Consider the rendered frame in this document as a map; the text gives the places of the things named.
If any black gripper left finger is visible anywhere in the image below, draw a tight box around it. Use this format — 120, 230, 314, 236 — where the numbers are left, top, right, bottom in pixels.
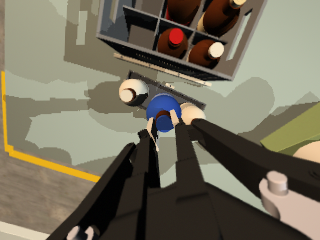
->
46, 117, 161, 240

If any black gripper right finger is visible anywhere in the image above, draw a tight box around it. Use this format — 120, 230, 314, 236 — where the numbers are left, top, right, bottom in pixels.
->
170, 109, 320, 240

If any blue bottle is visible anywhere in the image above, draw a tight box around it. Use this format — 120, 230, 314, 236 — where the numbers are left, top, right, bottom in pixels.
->
146, 93, 182, 133

